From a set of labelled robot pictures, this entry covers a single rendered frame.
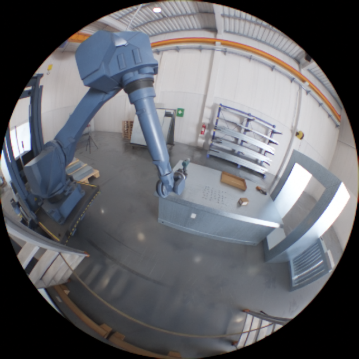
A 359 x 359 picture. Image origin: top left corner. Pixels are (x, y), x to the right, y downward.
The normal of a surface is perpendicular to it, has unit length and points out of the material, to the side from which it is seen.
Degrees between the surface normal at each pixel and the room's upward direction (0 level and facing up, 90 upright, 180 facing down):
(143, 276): 0
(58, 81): 90
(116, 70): 90
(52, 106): 90
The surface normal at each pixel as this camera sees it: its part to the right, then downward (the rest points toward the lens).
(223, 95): -0.33, 0.47
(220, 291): 0.15, -0.83
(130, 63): 0.20, 0.56
